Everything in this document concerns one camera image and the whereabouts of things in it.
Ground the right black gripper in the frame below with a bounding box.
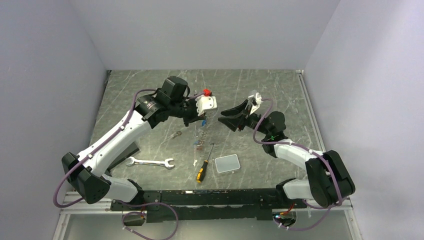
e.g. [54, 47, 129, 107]
[218, 99, 271, 136]

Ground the small detached silver key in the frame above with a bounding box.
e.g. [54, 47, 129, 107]
[171, 131, 182, 139]

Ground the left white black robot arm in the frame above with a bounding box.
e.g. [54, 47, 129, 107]
[61, 76, 218, 210]

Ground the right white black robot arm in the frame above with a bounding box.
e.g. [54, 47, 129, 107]
[218, 99, 356, 209]

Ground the grey rectangular tin box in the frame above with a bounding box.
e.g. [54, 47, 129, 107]
[214, 154, 241, 174]

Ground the yellow black screwdriver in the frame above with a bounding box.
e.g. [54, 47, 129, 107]
[196, 143, 215, 183]

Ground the black square plate rear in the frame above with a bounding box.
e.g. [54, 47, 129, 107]
[107, 142, 140, 171]

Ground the silver open-end wrench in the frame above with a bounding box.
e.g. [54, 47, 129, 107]
[125, 156, 175, 170]

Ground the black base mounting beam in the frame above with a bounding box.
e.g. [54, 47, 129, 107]
[110, 184, 306, 223]

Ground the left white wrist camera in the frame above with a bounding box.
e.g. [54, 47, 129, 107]
[194, 88, 218, 117]

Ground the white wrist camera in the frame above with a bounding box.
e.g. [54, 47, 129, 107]
[247, 90, 263, 115]
[194, 88, 218, 117]

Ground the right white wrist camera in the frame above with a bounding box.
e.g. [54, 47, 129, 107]
[247, 90, 263, 115]

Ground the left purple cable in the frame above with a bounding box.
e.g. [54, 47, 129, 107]
[52, 88, 205, 240]

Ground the aluminium extrusion rail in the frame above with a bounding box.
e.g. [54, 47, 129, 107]
[60, 191, 112, 215]

